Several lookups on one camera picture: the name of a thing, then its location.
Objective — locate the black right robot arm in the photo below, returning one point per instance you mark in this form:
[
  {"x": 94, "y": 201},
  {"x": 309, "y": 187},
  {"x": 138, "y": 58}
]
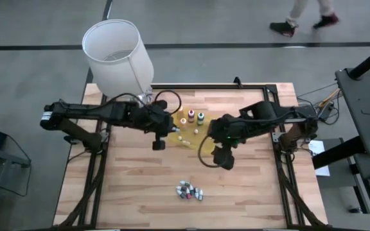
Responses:
[{"x": 278, "y": 117}]

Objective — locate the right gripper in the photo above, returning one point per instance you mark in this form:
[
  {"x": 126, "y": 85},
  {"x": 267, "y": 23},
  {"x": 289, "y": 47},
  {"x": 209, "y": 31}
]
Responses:
[{"x": 228, "y": 130}]

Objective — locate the small dark green coloring bottle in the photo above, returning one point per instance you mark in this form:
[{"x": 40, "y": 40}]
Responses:
[{"x": 201, "y": 194}]

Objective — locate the large green food coloring bottle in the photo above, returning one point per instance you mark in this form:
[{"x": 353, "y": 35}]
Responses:
[{"x": 200, "y": 118}]

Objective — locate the person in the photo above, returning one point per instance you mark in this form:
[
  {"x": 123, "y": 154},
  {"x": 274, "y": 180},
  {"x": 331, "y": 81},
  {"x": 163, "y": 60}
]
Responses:
[{"x": 283, "y": 29}]

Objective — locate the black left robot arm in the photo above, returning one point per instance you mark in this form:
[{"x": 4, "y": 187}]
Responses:
[{"x": 85, "y": 110}]

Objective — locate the small brown food coloring bottle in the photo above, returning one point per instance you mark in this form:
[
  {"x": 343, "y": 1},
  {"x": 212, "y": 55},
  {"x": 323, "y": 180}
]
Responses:
[{"x": 196, "y": 131}]

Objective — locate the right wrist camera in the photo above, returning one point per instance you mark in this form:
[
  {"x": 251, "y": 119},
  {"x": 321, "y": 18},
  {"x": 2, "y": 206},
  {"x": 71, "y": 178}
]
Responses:
[{"x": 223, "y": 158}]

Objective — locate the small green food coloring bottle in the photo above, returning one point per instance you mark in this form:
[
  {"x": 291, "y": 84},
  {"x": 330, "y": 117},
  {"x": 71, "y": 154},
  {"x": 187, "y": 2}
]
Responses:
[{"x": 186, "y": 142}]

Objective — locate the black pole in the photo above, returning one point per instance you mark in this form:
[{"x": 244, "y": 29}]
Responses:
[{"x": 368, "y": 61}]

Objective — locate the grey desk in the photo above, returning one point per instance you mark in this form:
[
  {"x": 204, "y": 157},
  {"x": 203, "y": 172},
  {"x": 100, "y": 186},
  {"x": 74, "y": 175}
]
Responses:
[{"x": 365, "y": 96}]

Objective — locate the white paper sheet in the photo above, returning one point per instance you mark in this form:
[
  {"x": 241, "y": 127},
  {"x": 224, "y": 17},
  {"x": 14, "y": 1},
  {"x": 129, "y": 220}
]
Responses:
[{"x": 320, "y": 150}]

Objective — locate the grey metal desk frame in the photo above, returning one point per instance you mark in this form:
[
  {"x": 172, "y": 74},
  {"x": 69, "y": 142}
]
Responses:
[{"x": 18, "y": 160}]

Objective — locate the small black floor object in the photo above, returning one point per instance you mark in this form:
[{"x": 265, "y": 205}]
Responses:
[{"x": 355, "y": 210}]

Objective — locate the black aluminium rig frame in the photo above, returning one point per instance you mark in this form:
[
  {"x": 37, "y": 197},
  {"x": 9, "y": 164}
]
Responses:
[{"x": 204, "y": 86}]

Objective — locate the small black food coloring bottle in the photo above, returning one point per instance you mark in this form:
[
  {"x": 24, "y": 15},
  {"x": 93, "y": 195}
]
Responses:
[{"x": 182, "y": 195}]

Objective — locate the small teal food coloring bottle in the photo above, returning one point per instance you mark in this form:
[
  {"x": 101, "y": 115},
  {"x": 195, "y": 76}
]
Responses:
[{"x": 191, "y": 189}]

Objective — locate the black beam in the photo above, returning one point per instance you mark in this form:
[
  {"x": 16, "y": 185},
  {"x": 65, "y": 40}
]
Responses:
[{"x": 336, "y": 154}]

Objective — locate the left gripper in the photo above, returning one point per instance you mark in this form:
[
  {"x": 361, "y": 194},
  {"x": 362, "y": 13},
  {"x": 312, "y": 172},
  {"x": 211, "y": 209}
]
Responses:
[{"x": 154, "y": 117}]

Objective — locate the black power strip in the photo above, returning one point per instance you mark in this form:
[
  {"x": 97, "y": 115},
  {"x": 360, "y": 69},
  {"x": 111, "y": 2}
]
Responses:
[{"x": 326, "y": 112}]

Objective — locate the large red food coloring bottle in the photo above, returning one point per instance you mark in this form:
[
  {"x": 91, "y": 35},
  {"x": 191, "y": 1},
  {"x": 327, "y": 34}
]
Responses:
[{"x": 191, "y": 115}]

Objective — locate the black bracket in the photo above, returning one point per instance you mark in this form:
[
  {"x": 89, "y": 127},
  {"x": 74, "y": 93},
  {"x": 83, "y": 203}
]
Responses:
[{"x": 67, "y": 139}]

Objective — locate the small blue food coloring bottle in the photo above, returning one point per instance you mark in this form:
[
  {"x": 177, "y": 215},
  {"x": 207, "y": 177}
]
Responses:
[{"x": 178, "y": 189}]

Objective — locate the white-shaded silver table lamp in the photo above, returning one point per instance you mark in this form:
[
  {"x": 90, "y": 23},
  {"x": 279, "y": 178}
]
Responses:
[{"x": 117, "y": 64}]

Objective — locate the small black camera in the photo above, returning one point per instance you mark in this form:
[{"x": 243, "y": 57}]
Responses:
[{"x": 237, "y": 81}]

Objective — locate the small white food coloring bottle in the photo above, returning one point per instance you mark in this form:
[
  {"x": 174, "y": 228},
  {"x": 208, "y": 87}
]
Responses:
[{"x": 196, "y": 193}]

